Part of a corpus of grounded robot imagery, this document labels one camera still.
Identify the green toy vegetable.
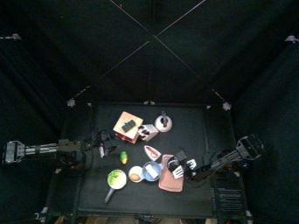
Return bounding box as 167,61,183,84
108,171,123,185

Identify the toy fried egg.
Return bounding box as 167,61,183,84
127,165,145,184

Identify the pink plastic tray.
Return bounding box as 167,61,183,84
157,154,185,193

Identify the black box with white text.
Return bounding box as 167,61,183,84
212,178,248,218

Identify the light blue toy pot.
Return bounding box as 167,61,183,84
141,160,164,182

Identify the toy corn cob green husk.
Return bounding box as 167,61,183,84
119,150,129,165

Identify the white toy kettle grey handle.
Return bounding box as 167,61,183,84
153,110,173,134

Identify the white sliced toy block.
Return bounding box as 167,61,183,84
144,166,159,179

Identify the wooden board on red base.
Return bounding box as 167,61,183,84
112,111,145,144

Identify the toy frying pan grey handle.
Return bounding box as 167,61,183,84
103,169,128,204

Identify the white toy iron red handle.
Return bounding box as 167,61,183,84
143,144,163,162

